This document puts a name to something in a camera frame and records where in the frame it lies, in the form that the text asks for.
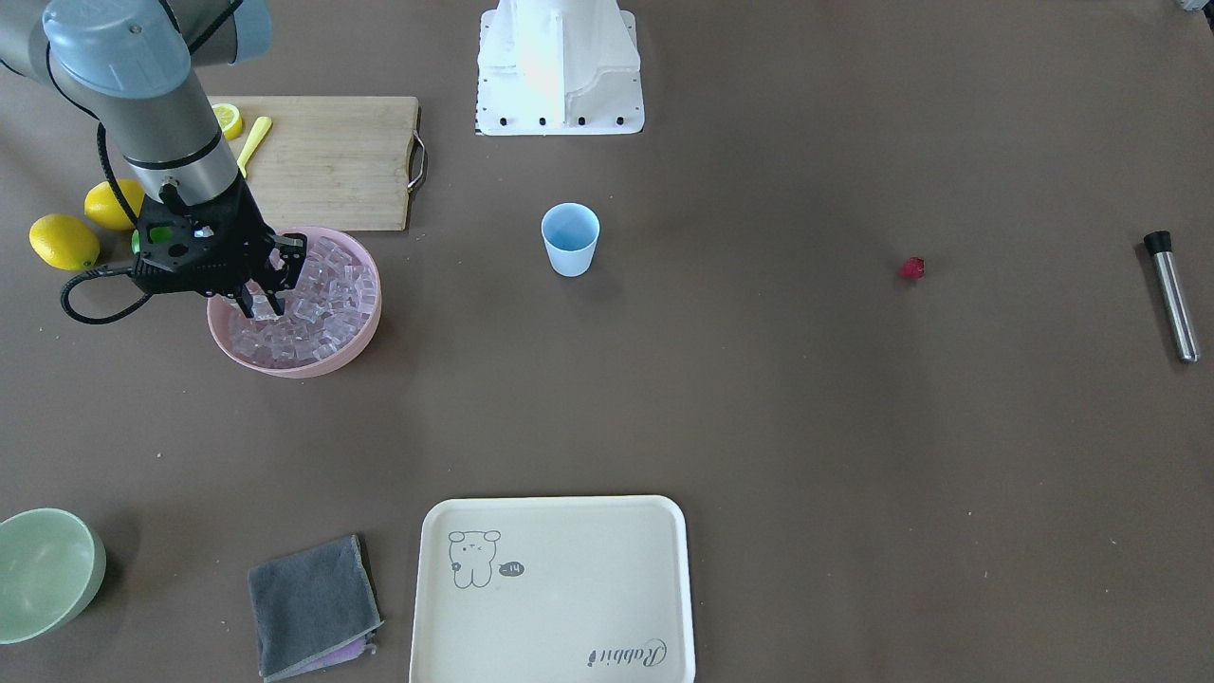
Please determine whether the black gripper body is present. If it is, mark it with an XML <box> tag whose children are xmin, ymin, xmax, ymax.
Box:
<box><xmin>129</xmin><ymin>180</ymin><xmax>307</xmax><ymax>297</ymax></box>

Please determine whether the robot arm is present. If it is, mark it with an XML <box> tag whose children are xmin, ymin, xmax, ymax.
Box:
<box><xmin>1</xmin><ymin>1</ymin><xmax>307</xmax><ymax>317</ymax></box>

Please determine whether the pile of clear ice cubes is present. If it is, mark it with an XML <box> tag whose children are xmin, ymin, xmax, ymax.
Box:
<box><xmin>228</xmin><ymin>235</ymin><xmax>378</xmax><ymax>363</ymax></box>

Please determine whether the light blue cup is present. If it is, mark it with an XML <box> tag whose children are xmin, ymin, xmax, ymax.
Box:
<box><xmin>541</xmin><ymin>203</ymin><xmax>601</xmax><ymax>278</ymax></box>

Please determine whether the pink bowl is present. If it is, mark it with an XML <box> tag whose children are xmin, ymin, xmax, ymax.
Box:
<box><xmin>208</xmin><ymin>226</ymin><xmax>382</xmax><ymax>379</ymax></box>

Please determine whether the green lime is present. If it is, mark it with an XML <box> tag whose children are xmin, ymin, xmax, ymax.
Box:
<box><xmin>130</xmin><ymin>222</ymin><xmax>176</xmax><ymax>255</ymax></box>

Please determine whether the lemon slice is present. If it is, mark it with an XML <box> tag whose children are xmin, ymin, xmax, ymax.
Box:
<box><xmin>212</xmin><ymin>102</ymin><xmax>246</xmax><ymax>141</ymax></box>

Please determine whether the yellow plastic knife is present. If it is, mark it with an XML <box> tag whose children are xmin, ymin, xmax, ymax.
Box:
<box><xmin>237</xmin><ymin>116</ymin><xmax>273</xmax><ymax>177</ymax></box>

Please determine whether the yellow lemon inner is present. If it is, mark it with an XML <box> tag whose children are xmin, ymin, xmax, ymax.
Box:
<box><xmin>83</xmin><ymin>178</ymin><xmax>146</xmax><ymax>230</ymax></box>

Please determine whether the yellow lemon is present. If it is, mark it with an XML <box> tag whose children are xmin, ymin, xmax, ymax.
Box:
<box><xmin>83</xmin><ymin>178</ymin><xmax>146</xmax><ymax>230</ymax></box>
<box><xmin>28</xmin><ymin>214</ymin><xmax>102</xmax><ymax>271</ymax></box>

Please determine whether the bamboo cutting board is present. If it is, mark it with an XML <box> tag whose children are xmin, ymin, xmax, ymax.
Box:
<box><xmin>212</xmin><ymin>95</ymin><xmax>426</xmax><ymax>232</ymax></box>

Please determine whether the yellow lemon outer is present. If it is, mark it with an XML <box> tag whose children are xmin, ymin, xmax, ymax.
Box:
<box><xmin>28</xmin><ymin>214</ymin><xmax>102</xmax><ymax>271</ymax></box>

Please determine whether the grey folded cloth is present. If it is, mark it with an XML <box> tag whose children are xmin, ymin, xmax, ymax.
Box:
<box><xmin>248</xmin><ymin>533</ymin><xmax>382</xmax><ymax>682</ymax></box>

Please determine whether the green bowl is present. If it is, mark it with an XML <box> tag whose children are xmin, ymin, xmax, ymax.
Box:
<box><xmin>1</xmin><ymin>508</ymin><xmax>107</xmax><ymax>645</ymax></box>

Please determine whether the cream rabbit tray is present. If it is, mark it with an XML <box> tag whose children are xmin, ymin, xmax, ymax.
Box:
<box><xmin>408</xmin><ymin>494</ymin><xmax>694</xmax><ymax>682</ymax></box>

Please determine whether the red strawberry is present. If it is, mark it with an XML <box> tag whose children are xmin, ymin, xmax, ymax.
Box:
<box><xmin>897</xmin><ymin>258</ymin><xmax>927</xmax><ymax>281</ymax></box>

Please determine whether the steel muddler black tip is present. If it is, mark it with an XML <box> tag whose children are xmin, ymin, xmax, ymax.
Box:
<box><xmin>1142</xmin><ymin>230</ymin><xmax>1202</xmax><ymax>363</ymax></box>

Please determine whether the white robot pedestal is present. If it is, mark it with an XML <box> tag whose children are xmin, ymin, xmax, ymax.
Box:
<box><xmin>473</xmin><ymin>1</ymin><xmax>645</xmax><ymax>136</ymax></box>

